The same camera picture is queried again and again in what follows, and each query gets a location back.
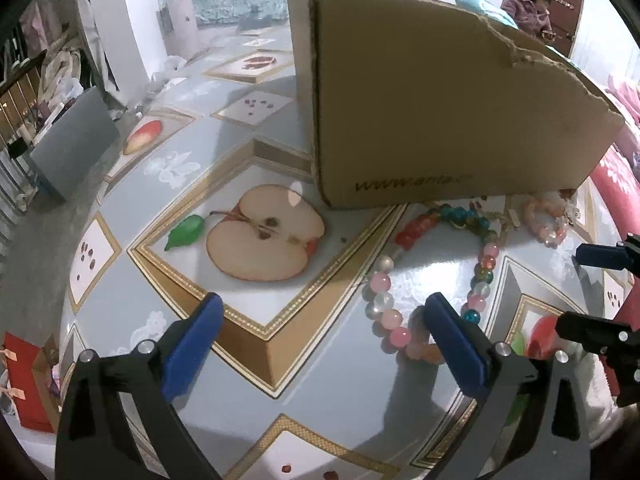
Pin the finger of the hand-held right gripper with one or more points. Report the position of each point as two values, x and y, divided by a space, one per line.
595 332
600 256

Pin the pink floral blanket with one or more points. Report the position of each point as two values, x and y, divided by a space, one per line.
615 180

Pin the white plastic bag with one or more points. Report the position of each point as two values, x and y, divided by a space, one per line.
172 65

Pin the brown cardboard box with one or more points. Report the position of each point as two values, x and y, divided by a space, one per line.
425 100

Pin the pink hanging jacket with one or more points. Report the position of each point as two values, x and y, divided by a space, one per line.
31 20

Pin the grey box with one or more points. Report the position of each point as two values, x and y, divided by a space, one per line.
70 140

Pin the metal stair railing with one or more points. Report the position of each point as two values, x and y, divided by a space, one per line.
20 90

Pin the fruit print tablecloth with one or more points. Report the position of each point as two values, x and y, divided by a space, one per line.
350 410

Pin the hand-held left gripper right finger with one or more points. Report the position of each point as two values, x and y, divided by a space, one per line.
455 345

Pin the white cylinder appliance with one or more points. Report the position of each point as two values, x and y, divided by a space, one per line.
181 20

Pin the pile of clothes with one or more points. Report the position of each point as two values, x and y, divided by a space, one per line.
60 67

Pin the white green plush cloth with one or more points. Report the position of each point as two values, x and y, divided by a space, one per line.
600 410

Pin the brown paper bag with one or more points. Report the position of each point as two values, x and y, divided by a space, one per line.
42 375

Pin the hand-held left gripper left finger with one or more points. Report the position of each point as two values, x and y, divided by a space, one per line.
195 345

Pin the teal pillow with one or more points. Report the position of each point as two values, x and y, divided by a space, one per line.
487 7

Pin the red gift bag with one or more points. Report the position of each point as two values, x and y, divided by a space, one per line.
27 385

